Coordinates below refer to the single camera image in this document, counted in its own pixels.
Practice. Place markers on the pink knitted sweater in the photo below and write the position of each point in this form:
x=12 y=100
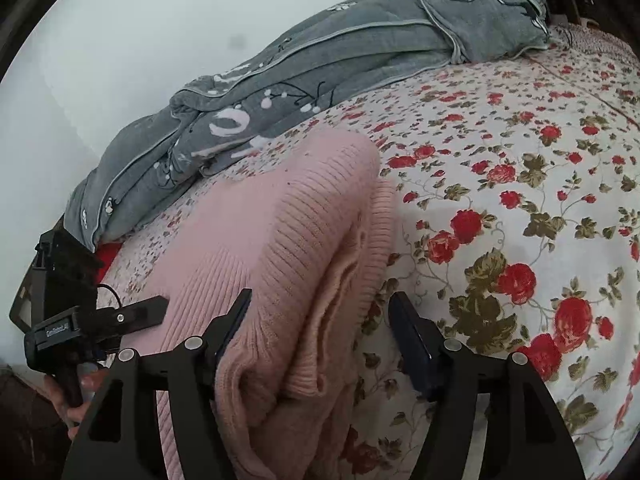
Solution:
x=280 y=240

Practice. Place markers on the floral bedsheet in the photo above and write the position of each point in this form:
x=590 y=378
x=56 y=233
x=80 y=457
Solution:
x=500 y=125

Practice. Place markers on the person's left hand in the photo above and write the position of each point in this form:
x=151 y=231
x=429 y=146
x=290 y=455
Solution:
x=72 y=415

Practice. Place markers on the red cloth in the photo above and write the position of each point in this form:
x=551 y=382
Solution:
x=107 y=257

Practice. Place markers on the grey printed quilt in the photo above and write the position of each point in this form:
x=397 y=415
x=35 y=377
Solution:
x=325 y=55

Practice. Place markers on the person's left forearm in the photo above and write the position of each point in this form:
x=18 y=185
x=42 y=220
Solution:
x=30 y=425

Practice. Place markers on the patterned pillow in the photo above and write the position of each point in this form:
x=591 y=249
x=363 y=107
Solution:
x=590 y=40

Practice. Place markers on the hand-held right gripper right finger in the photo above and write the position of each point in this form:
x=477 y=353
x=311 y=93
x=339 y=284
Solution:
x=407 y=330

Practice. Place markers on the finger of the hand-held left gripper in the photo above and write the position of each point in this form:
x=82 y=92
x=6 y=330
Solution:
x=140 y=315

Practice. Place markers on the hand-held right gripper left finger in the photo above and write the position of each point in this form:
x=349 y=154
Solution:
x=239 y=317

